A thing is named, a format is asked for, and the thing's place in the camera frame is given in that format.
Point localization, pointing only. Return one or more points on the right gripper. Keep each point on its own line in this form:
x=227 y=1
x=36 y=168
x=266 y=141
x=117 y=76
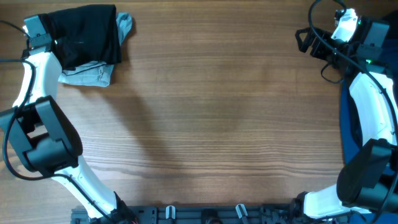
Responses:
x=308 y=42

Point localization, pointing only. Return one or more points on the black shorts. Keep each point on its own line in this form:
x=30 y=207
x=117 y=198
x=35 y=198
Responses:
x=84 y=34

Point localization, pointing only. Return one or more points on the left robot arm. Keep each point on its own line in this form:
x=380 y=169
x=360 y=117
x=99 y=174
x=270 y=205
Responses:
x=41 y=143

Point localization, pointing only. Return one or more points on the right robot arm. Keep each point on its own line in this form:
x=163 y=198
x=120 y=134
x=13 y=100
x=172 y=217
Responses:
x=368 y=118

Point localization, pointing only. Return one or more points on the blue garment pile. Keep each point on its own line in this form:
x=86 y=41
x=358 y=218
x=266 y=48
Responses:
x=351 y=134

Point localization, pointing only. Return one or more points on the folded light blue garment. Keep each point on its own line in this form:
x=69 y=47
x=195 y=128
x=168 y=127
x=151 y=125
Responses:
x=97 y=73

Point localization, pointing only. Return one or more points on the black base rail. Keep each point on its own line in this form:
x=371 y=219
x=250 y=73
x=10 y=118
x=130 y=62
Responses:
x=265 y=214

